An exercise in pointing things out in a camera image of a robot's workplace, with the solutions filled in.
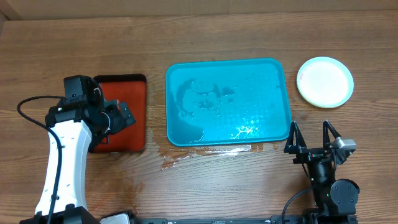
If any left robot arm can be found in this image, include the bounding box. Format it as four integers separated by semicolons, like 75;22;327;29
17;75;136;223

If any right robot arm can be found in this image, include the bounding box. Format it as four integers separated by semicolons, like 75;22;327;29
284;120;360;223

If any light blue plate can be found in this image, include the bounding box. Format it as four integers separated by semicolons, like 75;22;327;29
296;57;354;108

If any teal plastic tray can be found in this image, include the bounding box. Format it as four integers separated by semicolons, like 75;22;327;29
165;58;292;147

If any red black-rimmed tray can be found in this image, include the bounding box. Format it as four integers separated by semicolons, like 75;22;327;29
90;74;147;153

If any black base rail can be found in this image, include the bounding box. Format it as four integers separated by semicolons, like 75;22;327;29
81;215;358;224

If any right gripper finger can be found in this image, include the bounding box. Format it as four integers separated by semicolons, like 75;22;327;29
323;120;341;148
284;121;307;152

